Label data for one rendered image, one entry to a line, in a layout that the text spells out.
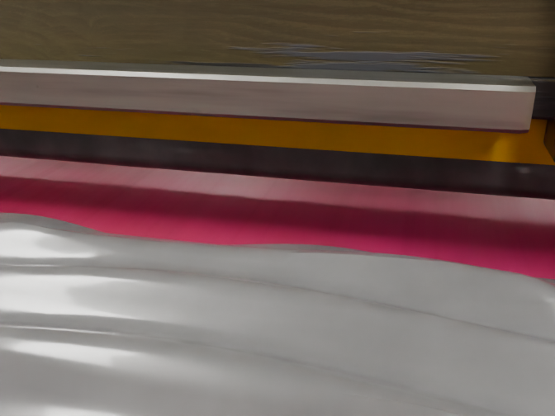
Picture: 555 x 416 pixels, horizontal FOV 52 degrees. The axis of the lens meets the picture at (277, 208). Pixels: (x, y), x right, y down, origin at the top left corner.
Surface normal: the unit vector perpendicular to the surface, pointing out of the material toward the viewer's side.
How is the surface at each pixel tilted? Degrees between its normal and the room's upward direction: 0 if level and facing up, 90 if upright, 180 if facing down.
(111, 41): 90
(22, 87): 90
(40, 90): 90
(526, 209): 0
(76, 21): 90
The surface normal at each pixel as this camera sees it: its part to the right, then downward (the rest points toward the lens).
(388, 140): -0.25, 0.38
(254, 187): -0.01, -0.92
